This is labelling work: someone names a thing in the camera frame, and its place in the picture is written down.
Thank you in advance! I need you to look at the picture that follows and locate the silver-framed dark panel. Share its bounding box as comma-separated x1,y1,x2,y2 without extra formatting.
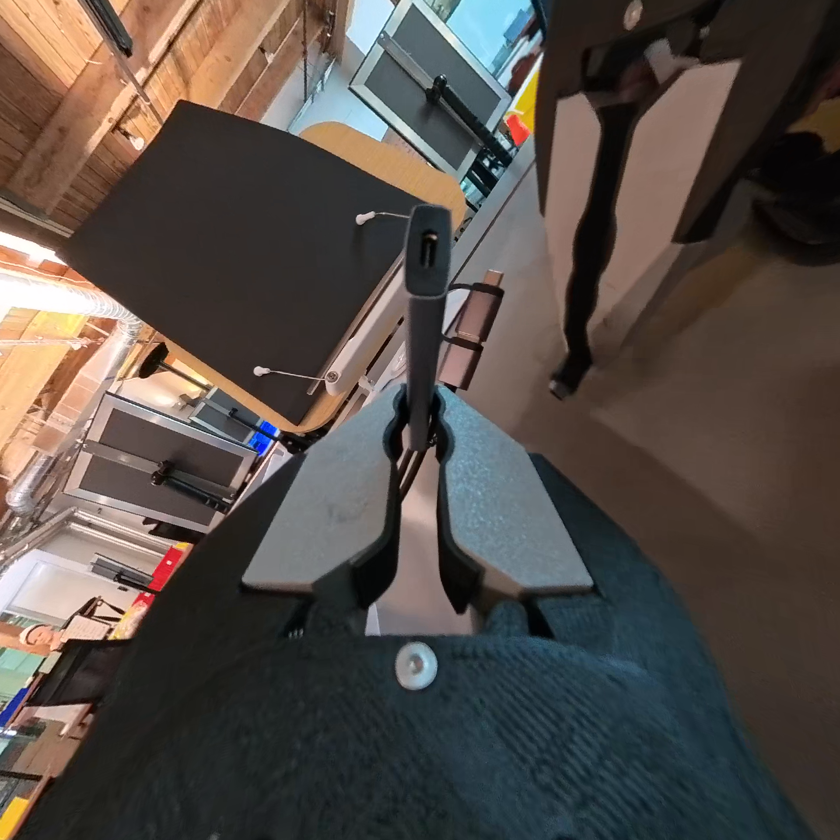
62,388,258,529
348,0,514,173

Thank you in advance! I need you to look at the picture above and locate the silver monitor with stand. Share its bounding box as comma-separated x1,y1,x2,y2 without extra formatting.
305,249,409,403

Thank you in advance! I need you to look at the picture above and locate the black usb-c cable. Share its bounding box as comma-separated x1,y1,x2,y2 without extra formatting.
550,128,840,401

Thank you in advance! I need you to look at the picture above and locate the grey adapter plug with tether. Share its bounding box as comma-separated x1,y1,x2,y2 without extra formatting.
436,268,508,389

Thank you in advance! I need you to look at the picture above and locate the dark grey usb hub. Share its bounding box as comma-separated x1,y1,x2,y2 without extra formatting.
402,203,455,450

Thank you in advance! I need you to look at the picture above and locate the red storage bin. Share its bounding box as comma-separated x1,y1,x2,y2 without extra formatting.
154,545,193,592

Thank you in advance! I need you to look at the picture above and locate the black round-base stand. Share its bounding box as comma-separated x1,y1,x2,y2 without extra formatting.
139,341,221,398

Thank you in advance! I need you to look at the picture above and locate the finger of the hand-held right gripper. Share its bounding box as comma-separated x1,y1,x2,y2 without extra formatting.
538,91,616,400
579,38,744,376

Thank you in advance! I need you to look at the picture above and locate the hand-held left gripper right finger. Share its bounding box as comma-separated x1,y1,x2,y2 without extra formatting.
433,386,595,614

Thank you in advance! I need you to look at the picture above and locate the black wood-edged panel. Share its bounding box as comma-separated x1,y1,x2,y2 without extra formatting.
66,101,468,435

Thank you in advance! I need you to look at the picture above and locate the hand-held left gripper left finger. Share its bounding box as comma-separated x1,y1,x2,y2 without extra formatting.
241,386,404,608

